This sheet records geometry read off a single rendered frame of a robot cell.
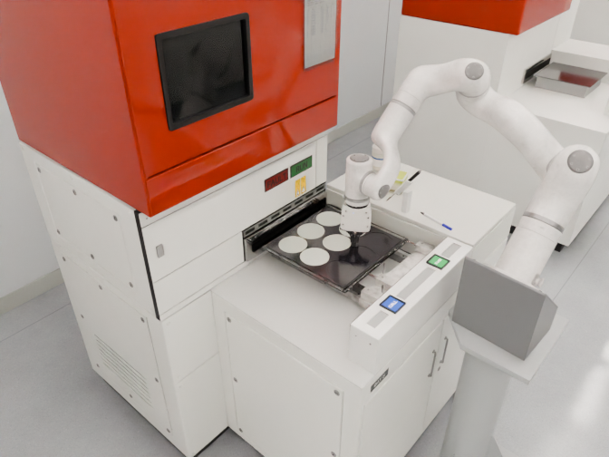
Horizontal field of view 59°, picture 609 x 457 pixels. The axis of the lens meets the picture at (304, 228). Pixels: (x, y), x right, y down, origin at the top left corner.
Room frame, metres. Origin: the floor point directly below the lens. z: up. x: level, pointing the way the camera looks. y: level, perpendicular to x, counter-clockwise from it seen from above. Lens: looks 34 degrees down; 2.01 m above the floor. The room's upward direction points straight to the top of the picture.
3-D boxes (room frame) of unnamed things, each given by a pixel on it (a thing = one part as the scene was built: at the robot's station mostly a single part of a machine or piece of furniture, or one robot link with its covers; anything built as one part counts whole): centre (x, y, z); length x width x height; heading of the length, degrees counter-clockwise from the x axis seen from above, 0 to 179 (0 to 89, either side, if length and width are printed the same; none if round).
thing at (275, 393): (1.53, -0.24, 0.41); 0.97 x 0.64 x 0.82; 139
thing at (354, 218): (1.52, -0.17, 1.03); 0.10 x 0.07 x 0.11; 81
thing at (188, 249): (1.54, 0.19, 1.02); 0.82 x 0.03 x 0.40; 139
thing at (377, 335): (1.25, -0.34, 0.89); 0.55 x 0.09 x 0.14; 139
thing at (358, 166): (1.52, -0.18, 1.17); 0.09 x 0.08 x 0.13; 40
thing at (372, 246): (1.54, -0.11, 0.90); 0.34 x 0.34 x 0.01; 49
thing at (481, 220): (1.76, -0.43, 0.89); 0.62 x 0.35 x 0.14; 49
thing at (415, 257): (1.37, -0.32, 0.87); 0.36 x 0.08 x 0.03; 139
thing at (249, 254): (1.66, 0.06, 0.89); 0.44 x 0.02 x 0.10; 139
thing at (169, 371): (1.76, 0.44, 0.41); 0.82 x 0.71 x 0.82; 139
